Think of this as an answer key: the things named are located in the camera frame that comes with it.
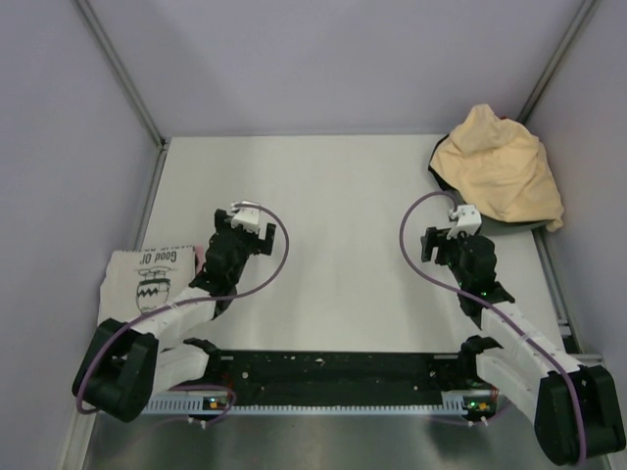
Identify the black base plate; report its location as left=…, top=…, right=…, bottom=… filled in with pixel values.
left=185, top=350, right=499, bottom=413

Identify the dark grey bin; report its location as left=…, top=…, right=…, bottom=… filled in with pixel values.
left=443, top=188, right=553, bottom=237

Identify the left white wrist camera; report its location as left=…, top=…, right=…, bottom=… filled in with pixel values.
left=229, top=201, right=261, bottom=235

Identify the corner aluminium post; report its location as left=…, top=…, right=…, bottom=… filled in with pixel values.
left=516, top=0, right=603, bottom=124
left=72, top=0, right=166, bottom=150

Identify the beige t shirt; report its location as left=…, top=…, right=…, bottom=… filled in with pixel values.
left=428, top=104, right=564, bottom=232

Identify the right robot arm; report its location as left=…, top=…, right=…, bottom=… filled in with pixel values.
left=420, top=227, right=626, bottom=465

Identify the pink folded t shirt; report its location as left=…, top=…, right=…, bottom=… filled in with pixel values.
left=193, top=245, right=205, bottom=274

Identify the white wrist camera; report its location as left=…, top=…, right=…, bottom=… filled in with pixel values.
left=229, top=201, right=261, bottom=235
left=447, top=205, right=482, bottom=240

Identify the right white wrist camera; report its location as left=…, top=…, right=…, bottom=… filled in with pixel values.
left=447, top=205, right=482, bottom=240

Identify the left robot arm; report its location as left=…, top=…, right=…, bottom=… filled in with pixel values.
left=72, top=202, right=287, bottom=423

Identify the left corner aluminium post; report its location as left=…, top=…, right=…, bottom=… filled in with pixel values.
left=72, top=0, right=166, bottom=150

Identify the grey slotted cable duct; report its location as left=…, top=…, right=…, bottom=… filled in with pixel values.
left=141, top=394, right=497, bottom=417

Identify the right corner aluminium post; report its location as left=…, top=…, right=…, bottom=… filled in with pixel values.
left=516, top=0, right=603, bottom=124

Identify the white and green t shirt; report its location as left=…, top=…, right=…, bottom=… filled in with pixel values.
left=98, top=246, right=196, bottom=322

